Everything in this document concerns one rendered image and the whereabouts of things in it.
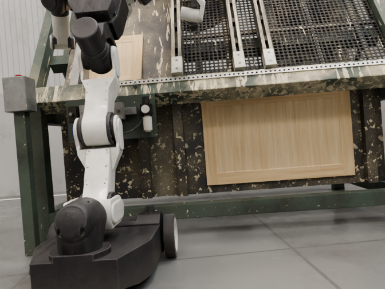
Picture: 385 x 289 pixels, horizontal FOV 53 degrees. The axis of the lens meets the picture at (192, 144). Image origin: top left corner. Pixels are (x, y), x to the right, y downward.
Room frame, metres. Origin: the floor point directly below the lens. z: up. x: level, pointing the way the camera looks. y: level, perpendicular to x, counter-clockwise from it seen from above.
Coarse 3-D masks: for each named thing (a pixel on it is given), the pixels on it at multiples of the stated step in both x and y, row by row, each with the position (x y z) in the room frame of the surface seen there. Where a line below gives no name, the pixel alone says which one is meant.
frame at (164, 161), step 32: (352, 96) 2.34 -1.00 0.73; (384, 96) 2.31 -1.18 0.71; (32, 128) 2.17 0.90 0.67; (64, 128) 2.41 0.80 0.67; (160, 128) 2.39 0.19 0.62; (192, 128) 2.38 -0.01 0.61; (352, 128) 2.34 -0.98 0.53; (64, 160) 2.41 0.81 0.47; (128, 160) 2.39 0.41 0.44; (160, 160) 2.39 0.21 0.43; (192, 160) 2.38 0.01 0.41; (128, 192) 2.39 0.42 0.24; (160, 192) 2.39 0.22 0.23; (192, 192) 2.38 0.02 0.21; (352, 192) 2.12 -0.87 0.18; (384, 192) 2.09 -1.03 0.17
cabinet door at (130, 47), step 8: (120, 40) 2.42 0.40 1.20; (128, 40) 2.42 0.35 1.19; (136, 40) 2.41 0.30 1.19; (120, 48) 2.39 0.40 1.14; (128, 48) 2.38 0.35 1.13; (136, 48) 2.37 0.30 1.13; (120, 56) 2.35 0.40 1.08; (128, 56) 2.34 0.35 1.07; (136, 56) 2.33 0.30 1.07; (120, 64) 2.31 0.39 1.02; (128, 64) 2.30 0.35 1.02; (136, 64) 2.29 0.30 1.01; (112, 72) 2.28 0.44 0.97; (120, 72) 2.27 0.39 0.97; (128, 72) 2.27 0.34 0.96; (136, 72) 2.26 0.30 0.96; (120, 80) 2.23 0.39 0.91
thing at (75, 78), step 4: (76, 44) 2.40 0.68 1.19; (76, 48) 2.38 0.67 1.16; (76, 52) 2.36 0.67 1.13; (76, 56) 2.34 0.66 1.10; (76, 60) 2.32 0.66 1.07; (76, 64) 2.30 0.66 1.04; (72, 68) 2.29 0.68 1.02; (76, 68) 2.28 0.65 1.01; (72, 72) 2.27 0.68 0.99; (76, 72) 2.27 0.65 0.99; (72, 76) 2.25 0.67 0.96; (76, 76) 2.25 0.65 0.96; (80, 76) 2.28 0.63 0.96; (72, 80) 2.23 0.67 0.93; (76, 80) 2.23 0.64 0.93; (80, 80) 2.27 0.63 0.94; (72, 84) 2.22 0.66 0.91
